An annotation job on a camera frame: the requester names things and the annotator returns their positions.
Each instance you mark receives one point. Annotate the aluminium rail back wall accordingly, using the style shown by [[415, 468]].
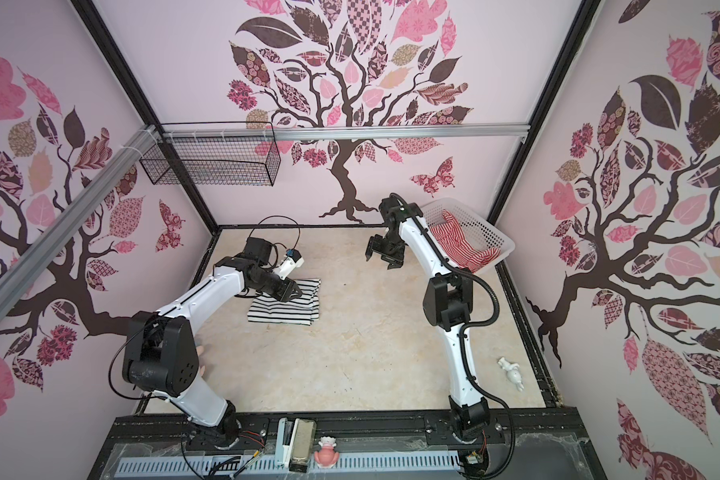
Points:
[[348, 132]]

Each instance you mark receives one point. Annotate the silver white box device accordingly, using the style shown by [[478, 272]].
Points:
[[294, 444]]

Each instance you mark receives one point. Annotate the aluminium rail left wall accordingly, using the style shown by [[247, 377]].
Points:
[[42, 252]]

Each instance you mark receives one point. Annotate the pink pig figurine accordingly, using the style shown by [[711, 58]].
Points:
[[326, 455]]

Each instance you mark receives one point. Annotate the red white striped tank top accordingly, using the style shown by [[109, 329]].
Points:
[[458, 250]]

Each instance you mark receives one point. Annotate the aluminium rail wall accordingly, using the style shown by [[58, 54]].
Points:
[[348, 132], [42, 252]]

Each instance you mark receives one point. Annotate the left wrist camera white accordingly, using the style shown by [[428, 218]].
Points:
[[292, 260]]

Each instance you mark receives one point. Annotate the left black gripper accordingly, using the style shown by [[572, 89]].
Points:
[[286, 288]]

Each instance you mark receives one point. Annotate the black white striped tank top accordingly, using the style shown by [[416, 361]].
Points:
[[304, 310]]

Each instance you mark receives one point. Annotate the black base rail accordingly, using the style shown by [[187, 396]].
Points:
[[435, 426]]

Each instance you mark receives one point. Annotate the cartoon boy plush head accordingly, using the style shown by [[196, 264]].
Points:
[[200, 349]]

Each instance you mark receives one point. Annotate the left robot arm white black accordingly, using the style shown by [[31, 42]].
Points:
[[160, 354]]

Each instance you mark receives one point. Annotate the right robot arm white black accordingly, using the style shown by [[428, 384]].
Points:
[[447, 305]]

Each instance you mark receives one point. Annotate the black wire mesh basket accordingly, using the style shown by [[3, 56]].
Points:
[[234, 153]]

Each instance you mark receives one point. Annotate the small white figurine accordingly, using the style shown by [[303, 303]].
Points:
[[512, 372]]

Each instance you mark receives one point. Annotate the white plastic laundry basket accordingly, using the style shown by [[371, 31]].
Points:
[[478, 231]]

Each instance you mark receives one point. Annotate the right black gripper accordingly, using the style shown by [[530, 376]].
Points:
[[375, 247]]

